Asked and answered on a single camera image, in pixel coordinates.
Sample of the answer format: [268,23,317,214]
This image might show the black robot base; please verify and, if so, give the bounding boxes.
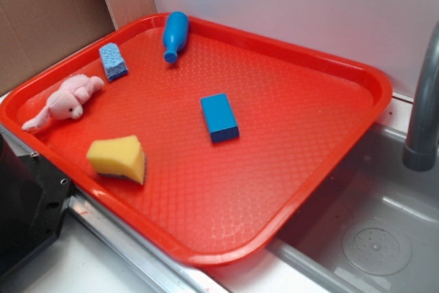
[1,138,73,282]

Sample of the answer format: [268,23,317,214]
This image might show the yellow sponge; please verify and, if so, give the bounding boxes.
[86,135,147,185]

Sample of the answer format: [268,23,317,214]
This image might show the light blue sponge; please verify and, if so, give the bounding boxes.
[99,43,128,82]

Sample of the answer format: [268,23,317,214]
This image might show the blue rectangular block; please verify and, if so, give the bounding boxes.
[200,93,239,143]

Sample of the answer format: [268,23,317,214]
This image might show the red plastic tray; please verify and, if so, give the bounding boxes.
[1,14,392,267]

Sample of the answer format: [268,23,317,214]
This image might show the blue plastic bottle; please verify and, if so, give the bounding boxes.
[163,12,189,64]

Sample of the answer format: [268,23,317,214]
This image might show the pink plush bunny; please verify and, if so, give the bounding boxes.
[22,74,104,132]

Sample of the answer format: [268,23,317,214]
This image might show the grey plastic sink basin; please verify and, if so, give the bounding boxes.
[205,124,439,293]

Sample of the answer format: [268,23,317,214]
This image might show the grey faucet spout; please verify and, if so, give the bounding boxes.
[403,26,438,172]

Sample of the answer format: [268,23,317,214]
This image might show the brown cardboard panel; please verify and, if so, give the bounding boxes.
[1,0,156,94]

